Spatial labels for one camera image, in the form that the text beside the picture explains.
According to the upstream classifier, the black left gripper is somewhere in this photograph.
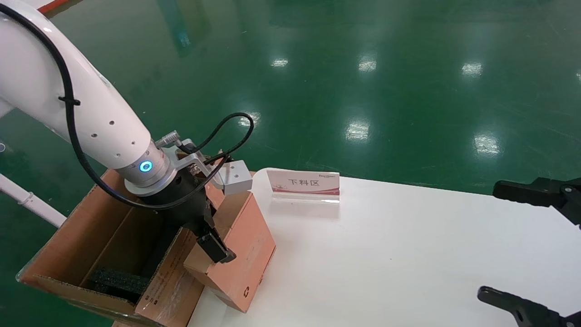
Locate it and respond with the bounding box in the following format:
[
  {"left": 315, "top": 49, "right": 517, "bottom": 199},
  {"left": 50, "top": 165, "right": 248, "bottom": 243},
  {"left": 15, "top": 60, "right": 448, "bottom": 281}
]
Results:
[{"left": 136, "top": 170, "right": 237, "bottom": 264}]

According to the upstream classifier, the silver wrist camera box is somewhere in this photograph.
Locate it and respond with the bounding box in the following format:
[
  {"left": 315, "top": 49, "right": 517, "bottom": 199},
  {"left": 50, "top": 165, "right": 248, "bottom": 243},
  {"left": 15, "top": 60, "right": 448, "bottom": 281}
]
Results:
[{"left": 213, "top": 160, "right": 253, "bottom": 196}]

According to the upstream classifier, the small cardboard box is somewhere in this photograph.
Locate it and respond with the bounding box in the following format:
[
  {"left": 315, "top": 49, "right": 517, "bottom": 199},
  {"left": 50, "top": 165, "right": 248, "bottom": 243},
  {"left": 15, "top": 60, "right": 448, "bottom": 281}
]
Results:
[{"left": 183, "top": 191, "right": 276, "bottom": 314}]

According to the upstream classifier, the black foam insert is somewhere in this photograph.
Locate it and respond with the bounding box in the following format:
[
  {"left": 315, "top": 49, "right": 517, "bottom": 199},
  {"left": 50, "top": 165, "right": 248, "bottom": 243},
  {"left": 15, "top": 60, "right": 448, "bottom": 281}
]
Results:
[{"left": 89, "top": 267, "right": 151, "bottom": 304}]

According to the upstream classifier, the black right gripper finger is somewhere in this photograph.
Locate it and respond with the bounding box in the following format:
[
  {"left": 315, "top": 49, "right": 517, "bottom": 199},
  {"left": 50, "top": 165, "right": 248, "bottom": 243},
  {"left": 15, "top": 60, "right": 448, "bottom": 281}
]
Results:
[
  {"left": 493, "top": 177, "right": 581, "bottom": 226},
  {"left": 477, "top": 286, "right": 581, "bottom": 327}
]

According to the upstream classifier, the white pipe rail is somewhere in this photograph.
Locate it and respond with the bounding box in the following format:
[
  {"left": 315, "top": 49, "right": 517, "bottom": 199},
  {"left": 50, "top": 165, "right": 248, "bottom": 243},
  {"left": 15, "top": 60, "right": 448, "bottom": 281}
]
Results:
[{"left": 0, "top": 174, "right": 67, "bottom": 228}]

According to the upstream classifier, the large open cardboard box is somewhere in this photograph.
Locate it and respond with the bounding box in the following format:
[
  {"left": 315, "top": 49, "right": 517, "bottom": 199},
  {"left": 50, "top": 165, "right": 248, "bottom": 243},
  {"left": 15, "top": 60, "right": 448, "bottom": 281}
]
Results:
[{"left": 16, "top": 167, "right": 255, "bottom": 327}]

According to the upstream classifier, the long black arm cable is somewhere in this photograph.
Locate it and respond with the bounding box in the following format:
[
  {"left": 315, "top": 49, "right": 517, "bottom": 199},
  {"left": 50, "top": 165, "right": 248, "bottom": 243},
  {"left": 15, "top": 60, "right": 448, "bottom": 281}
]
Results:
[{"left": 0, "top": 2, "right": 227, "bottom": 210}]

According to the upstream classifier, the white red acrylic sign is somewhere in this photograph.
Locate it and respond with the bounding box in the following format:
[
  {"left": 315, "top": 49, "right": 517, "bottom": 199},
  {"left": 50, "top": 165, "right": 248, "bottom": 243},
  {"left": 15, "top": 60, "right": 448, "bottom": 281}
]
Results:
[{"left": 266, "top": 169, "right": 340, "bottom": 203}]

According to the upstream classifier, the silver camera bracket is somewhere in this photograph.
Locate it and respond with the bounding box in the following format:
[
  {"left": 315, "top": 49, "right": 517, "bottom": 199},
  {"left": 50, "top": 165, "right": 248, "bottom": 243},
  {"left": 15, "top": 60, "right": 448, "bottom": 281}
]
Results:
[{"left": 170, "top": 152, "right": 227, "bottom": 189}]

